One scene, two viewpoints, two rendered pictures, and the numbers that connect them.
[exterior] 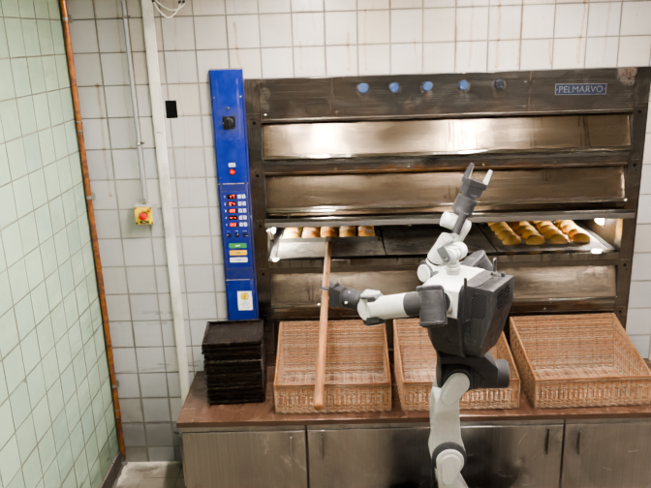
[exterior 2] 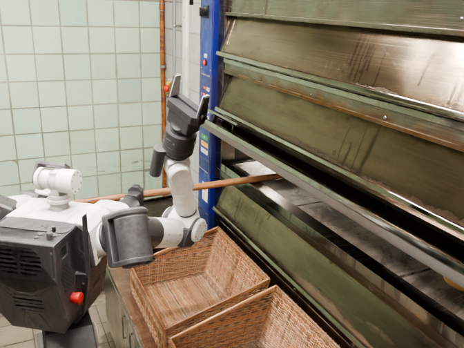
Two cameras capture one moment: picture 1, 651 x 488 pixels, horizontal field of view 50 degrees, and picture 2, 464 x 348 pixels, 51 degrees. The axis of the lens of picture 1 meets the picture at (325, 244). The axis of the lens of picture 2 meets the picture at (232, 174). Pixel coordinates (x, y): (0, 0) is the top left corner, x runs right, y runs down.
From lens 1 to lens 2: 3.03 m
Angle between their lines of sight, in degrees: 59
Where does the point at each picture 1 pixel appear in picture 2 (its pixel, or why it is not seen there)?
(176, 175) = (190, 59)
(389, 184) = (296, 114)
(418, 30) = not seen: outside the picture
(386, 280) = (284, 235)
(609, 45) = not seen: outside the picture
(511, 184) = (418, 168)
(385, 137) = (295, 47)
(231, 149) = (206, 39)
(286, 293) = (226, 201)
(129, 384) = not seen: hidden behind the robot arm
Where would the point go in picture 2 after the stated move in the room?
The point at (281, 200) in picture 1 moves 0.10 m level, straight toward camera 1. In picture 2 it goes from (228, 103) to (209, 104)
